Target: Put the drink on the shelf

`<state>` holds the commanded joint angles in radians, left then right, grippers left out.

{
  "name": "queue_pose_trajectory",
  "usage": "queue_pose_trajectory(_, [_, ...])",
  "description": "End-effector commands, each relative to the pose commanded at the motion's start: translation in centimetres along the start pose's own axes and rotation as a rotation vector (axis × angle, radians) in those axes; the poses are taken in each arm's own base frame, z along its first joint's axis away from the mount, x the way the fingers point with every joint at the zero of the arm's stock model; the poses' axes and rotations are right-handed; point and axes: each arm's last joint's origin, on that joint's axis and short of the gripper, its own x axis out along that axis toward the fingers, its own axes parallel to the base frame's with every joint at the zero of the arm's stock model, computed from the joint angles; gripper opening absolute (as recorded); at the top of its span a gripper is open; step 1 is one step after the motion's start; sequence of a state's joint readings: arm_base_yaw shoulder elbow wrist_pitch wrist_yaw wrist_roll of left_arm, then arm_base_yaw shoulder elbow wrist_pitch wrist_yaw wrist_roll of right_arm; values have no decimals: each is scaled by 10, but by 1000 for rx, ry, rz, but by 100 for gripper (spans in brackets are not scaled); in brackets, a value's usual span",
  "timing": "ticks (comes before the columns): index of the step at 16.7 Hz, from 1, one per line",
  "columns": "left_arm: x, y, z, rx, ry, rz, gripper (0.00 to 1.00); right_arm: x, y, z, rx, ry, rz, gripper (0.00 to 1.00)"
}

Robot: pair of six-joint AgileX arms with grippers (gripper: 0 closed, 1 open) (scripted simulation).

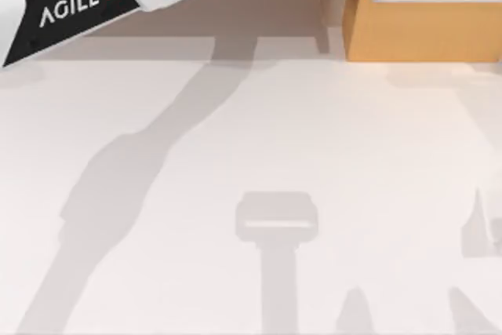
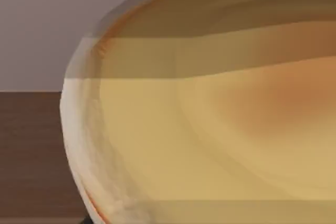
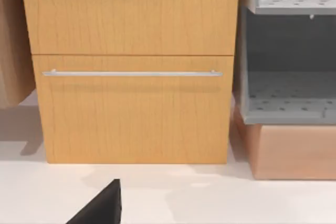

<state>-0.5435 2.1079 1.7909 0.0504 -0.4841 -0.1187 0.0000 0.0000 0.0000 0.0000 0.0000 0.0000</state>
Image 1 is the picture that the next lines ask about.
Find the wooden open shelf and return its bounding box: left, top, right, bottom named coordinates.
left=82, top=0, right=347, bottom=56

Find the wooden cupboard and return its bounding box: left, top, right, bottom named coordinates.
left=342, top=0, right=502, bottom=64

